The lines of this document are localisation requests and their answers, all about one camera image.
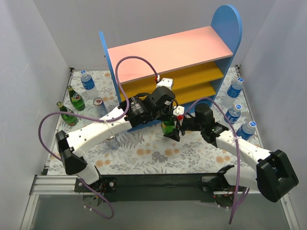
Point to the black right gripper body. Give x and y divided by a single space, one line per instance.
182 127

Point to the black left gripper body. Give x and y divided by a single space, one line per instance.
164 114

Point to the green Perrier bottle red label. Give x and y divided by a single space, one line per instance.
75 99

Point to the green Perrier bottle yellow label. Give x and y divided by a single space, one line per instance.
68 119

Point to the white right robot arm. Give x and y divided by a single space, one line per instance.
272 175

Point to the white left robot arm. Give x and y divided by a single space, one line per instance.
128 114

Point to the blue wooden shelf unit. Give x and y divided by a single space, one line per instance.
196 60

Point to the water bottle right middle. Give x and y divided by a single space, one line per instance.
234 113

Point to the water bottle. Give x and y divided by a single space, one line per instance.
89 85
247 130
234 113
233 92

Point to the water bottle right rear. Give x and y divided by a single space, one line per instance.
233 92

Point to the water bottle right front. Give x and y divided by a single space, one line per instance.
247 130

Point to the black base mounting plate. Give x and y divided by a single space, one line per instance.
162 187

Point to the red bull can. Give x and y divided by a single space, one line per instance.
100 106

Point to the water bottle far left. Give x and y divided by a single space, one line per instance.
89 85

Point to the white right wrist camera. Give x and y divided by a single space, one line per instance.
178 112

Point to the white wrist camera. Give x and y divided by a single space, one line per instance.
166 82
178 112

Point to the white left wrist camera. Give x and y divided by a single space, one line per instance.
166 82

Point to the aluminium frame rail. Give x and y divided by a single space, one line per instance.
46 185

